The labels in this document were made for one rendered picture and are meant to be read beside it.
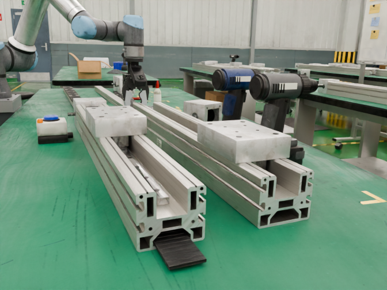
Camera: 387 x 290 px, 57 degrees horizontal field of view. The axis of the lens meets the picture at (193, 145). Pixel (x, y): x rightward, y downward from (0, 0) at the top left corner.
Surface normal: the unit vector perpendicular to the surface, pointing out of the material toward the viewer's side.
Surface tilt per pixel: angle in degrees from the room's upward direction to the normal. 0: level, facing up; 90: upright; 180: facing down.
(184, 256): 0
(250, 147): 90
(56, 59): 90
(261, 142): 90
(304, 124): 90
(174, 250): 0
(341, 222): 0
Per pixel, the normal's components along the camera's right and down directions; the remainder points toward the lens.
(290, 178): -0.92, 0.08
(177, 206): 0.02, -0.97
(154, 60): 0.28, 0.25
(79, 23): -0.43, 0.20
